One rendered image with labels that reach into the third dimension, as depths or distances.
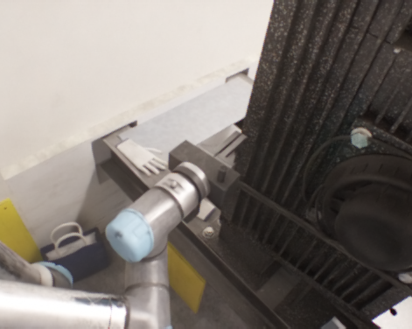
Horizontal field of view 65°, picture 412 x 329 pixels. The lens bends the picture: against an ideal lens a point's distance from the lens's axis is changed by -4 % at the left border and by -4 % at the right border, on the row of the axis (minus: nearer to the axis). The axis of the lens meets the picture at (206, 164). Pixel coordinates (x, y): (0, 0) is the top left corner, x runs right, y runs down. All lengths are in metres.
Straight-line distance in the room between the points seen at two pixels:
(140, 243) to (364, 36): 0.45
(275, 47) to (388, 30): 0.18
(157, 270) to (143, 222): 0.11
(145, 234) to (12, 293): 0.19
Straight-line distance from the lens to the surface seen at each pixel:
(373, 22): 0.57
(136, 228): 0.51
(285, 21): 0.59
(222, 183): 0.58
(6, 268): 0.71
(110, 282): 1.87
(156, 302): 0.57
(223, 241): 1.21
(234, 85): 1.89
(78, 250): 1.65
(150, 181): 1.36
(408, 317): 1.06
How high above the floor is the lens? 1.72
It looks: 48 degrees down
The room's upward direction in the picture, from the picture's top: 9 degrees clockwise
